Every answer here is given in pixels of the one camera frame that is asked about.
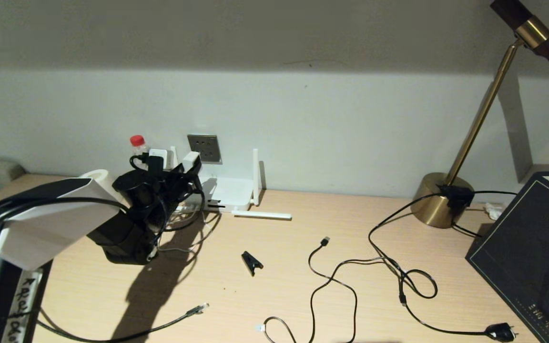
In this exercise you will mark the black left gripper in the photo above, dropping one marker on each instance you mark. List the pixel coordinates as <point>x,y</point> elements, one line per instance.
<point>172,186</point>

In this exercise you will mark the white power adapter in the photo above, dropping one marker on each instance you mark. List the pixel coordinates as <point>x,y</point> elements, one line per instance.
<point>191,162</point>

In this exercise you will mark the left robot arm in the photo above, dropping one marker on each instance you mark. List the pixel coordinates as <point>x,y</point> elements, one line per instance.
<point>55,224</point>

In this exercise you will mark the white router with antennas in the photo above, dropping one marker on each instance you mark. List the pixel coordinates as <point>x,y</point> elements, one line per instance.
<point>236,190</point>

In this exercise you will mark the clear bottle red cap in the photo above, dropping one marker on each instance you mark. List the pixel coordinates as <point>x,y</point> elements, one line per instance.
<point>137,140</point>

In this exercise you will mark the small lamp white shade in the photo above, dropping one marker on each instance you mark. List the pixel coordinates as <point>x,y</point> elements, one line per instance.
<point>94,175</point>

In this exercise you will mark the small black clip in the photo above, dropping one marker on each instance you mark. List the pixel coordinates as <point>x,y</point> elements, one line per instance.
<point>251,261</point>

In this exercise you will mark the white handwritten label tape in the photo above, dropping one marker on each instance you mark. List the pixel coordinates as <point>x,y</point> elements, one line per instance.
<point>22,305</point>

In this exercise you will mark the brass desk lamp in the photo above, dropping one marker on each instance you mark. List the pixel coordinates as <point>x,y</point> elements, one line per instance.
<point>439,209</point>

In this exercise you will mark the black charger block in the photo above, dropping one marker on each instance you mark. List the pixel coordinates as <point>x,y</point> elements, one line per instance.
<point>456,196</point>

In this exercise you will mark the grey wall socket plate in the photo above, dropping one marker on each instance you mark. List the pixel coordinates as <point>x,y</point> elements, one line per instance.
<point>208,148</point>

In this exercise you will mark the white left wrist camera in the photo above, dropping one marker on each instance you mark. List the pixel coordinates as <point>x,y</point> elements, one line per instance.
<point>158,152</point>

